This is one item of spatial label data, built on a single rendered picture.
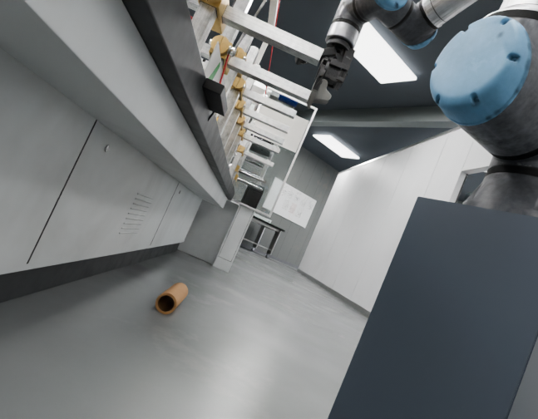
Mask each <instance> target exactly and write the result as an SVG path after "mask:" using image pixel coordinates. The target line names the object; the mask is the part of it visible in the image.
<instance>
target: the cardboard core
mask: <svg viewBox="0 0 538 419"><path fill-rule="evenodd" d="M187 294H188V288H187V287H186V285H185V284H183V283H175V284H174V285H172V286H171V287H170V288H168V289H167V290H166V291H165V292H164V293H162V294H161V295H160V296H158V298H157V299H156V301H155V307H156V309H157V310H158V311H159V312H160V313H163V314H169V313H172V312H173V311H174V310H175V309H176V308H177V307H178V305H179V304H180V303H181V302H182V301H183V300H184V299H185V297H186V296H187Z"/></svg>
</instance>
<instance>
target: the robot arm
mask: <svg viewBox="0 0 538 419"><path fill-rule="evenodd" d="M476 1H477V0H421V1H420V2H418V3H417V4H416V3H415V2H414V1H413V0H340V4H339V6H338V10H337V11H336V14H335V16H334V19H333V22H332V24H331V26H330V28H329V30H328V34H327V36H326V38H325V41H326V43H327V45H326V48H323V49H324V50H323V54H322V56H321V57H320V60H319V62H318V63H320V66H319V69H318V71H317V74H316V76H315V78H314V79H315V82H314V84H313V88H312V90H311V93H310V96H309V98H308V101H307V107H308V109H310V107H311V105H312V104H313V103H317V104H324V105H326V104H327V103H328V100H330V98H331V94H330V93H329V92H328V91H327V88H329V89H334V90H336V91H338V89H339V87H341V86H342V84H343V83H344V80H345V78H346V76H347V75H348V69H349V67H350V64H351V61H352V59H353V56H354V53H355V52H356V51H355V50H354V48H355V45H356V43H357V40H358V37H359V35H360V32H361V31H362V28H363V25H364V24H365V23H367V22H370V21H372V20H374V19H377V20H378V21H380V22H381V23H382V24H383V25H384V26H385V27H387V28H388V29H389V30H390V31H391V32H392V33H393V34H394V35H395V36H396V37H397V38H398V39H399V40H400V41H401V42H402V44H404V45H405V46H407V47H409V48H410V49H412V50H417V49H421V48H423V47H425V46H426V45H427V44H429V42H430V41H432V40H433V39H434V37H435V36H436V35H437V29H438V28H439V27H441V26H442V24H444V23H445V22H447V21H448V20H450V19H451V18H453V17H455V16H456V15H457V14H458V13H459V12H461V11H463V10H464V9H466V8H467V7H469V6H470V5H472V4H473V3H474V2H476ZM320 83H322V84H320ZM430 89H431V93H432V98H433V100H434V101H435V102H436V103H437V105H438V106H439V107H440V108H441V109H442V111H443V113H444V114H445V116H446V117H447V118H448V119H449V120H451V121H453V122H454V123H456V124H457V125H458V126H459V127H461V128H462V129H463V130H464V131H465V132H466V133H467V134H468V135H469V136H470V137H471V138H472V139H474V140H475V141H476V142H477V143H478V144H479V145H481V146H482V147H483V148H484V149H485V150H487V151H488V152H489V153H490V154H491V155H492V159H491V163H490V164H489V167H488V169H487V172H486V175H485V178H484V180H483V181H482V183H481V184H480V185H479V186H478V187H477V188H476V189H475V190H474V191H473V193H472V194H471V195H470V196H469V197H468V198H467V199H466V200H465V201H464V202H463V203H462V204H463V205H471V206H476V207H482V208H486V209H491V210H500V211H505V212H510V213H515V214H523V215H529V216H533V217H538V0H504V1H503V3H502V5H501V7H500V9H499V10H498V11H495V12H492V13H490V14H488V15H486V16H485V17H484V18H482V19H480V20H478V21H476V22H474V23H472V24H470V25H469V27H468V30H467V31H465V32H464V31H460V32H459V33H458V34H457V35H456V36H454V38H453V39H452V40H451V41H449V43H448V44H447V45H446V46H445V47H444V49H443V50H442V52H441V54H440V55H439V57H438V59H437V60H436V62H435V69H434V70H433V71H432V74H431V79H430Z"/></svg>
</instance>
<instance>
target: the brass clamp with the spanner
mask: <svg viewBox="0 0 538 419"><path fill-rule="evenodd" d="M217 42H219V45H220V57H221V59H223V63H224V65H223V66H222V69H223V70H224V66H225V62H226V58H227V56H228V55H227V51H228V49H229V47H230V46H231V47H233V45H232V43H231V42H229V40H228V39H227V38H226V37H224V36H222V35H218V36H215V37H214V38H213V39H210V42H209V44H210V45H211V47H210V50H209V54H210V55H211V54H212V52H213V51H214V49H215V45H216V43H217ZM229 60H230V57H229V59H228V62H229ZM228 62H227V65H226V68H225V73H224V74H225V75H226V76H227V75H228V73H229V71H230V69H229V68H228Z"/></svg>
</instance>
